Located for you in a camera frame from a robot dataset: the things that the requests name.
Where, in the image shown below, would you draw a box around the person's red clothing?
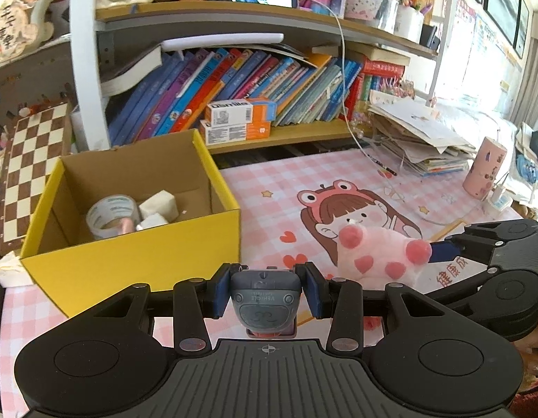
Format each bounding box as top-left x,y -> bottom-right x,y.
513,389 -> 538,418

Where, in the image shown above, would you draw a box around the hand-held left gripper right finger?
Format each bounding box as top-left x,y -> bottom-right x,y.
295,262 -> 453,353

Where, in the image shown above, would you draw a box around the stack of papers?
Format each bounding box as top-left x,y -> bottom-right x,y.
367,96 -> 476,177

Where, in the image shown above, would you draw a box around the wooden chessboard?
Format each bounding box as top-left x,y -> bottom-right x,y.
0,102 -> 74,255

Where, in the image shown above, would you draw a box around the pink printed desk mat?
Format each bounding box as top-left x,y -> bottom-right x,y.
0,148 -> 538,358

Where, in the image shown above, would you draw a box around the thick white book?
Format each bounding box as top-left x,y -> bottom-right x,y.
99,46 -> 163,96

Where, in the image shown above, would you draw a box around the crumpled white paper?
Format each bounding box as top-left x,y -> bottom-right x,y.
0,253 -> 32,288

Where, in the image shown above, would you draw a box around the white storage container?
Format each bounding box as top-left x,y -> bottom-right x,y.
395,4 -> 425,43

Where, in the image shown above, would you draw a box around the grey toy car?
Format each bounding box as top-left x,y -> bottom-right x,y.
231,269 -> 302,339

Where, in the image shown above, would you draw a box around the black stand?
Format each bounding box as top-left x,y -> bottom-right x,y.
419,24 -> 441,51

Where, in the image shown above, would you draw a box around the white framed wooden bookshelf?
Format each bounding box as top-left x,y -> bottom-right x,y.
71,0 -> 453,155

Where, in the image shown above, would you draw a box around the orange and white box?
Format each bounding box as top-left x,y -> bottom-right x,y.
198,119 -> 272,145
207,98 -> 278,129

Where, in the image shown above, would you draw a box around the lucky cat ornament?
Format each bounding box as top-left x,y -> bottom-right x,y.
0,0 -> 56,68

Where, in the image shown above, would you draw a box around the pink plush toy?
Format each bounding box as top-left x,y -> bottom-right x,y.
336,222 -> 433,290

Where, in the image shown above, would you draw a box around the black pen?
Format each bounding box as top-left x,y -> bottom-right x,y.
365,152 -> 398,177

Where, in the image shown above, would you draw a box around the red thick books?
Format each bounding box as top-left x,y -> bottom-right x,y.
360,59 -> 405,109

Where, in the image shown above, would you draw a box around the wall poster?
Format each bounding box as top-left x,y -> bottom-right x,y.
454,0 -> 522,96

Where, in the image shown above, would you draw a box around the row of colourful books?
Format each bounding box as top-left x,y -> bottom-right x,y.
108,48 -> 366,144

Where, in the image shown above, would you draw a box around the person's right hand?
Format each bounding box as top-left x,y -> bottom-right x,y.
515,319 -> 538,358

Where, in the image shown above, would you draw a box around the clear packing tape roll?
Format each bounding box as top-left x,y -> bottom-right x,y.
86,196 -> 141,240

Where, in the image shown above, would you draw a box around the yellow cardboard box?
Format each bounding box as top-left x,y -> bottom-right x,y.
20,128 -> 243,318

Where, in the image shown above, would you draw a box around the cream foam block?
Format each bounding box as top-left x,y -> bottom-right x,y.
138,189 -> 178,223

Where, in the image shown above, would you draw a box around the white charging cable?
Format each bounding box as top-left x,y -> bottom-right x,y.
297,0 -> 492,227

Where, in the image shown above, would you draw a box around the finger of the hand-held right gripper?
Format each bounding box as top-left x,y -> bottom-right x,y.
428,219 -> 538,266
426,268 -> 498,310

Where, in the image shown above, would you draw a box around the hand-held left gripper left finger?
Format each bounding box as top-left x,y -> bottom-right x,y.
84,263 -> 241,353

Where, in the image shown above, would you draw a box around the white wall plug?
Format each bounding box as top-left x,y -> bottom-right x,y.
489,183 -> 514,210

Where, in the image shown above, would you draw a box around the pink tumbler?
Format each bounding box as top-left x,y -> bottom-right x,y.
463,136 -> 508,199

